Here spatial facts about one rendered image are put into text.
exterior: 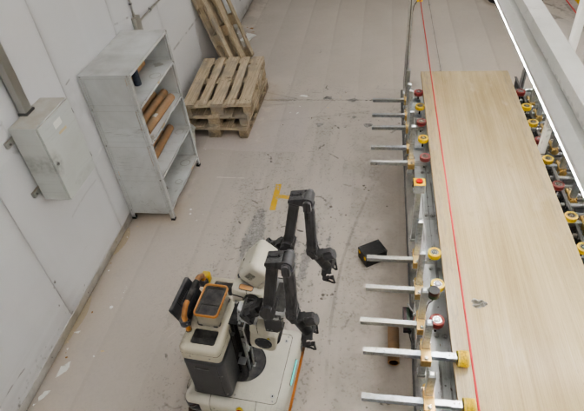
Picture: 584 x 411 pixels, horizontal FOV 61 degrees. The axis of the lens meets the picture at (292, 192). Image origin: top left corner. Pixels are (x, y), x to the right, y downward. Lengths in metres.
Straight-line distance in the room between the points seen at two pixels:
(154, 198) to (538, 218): 3.26
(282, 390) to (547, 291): 1.69
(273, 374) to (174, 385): 0.80
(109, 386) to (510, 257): 2.86
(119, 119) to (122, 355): 1.89
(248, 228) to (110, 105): 1.62
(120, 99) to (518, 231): 3.12
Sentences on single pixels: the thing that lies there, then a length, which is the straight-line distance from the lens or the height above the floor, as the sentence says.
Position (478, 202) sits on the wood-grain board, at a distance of 3.63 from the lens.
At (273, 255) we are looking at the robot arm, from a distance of 2.24.
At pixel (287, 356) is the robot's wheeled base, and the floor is 0.28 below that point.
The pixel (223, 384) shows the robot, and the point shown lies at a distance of 3.25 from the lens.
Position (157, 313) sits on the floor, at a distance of 4.29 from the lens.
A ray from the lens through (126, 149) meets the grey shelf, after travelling 4.62.
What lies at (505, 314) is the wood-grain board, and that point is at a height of 0.90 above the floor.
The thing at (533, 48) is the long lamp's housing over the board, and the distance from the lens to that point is 2.16.
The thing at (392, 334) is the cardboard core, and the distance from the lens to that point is 3.83.
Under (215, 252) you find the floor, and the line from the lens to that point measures 4.58.
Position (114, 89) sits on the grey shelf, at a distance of 4.30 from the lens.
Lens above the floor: 3.26
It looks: 40 degrees down
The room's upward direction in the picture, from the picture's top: 6 degrees counter-clockwise
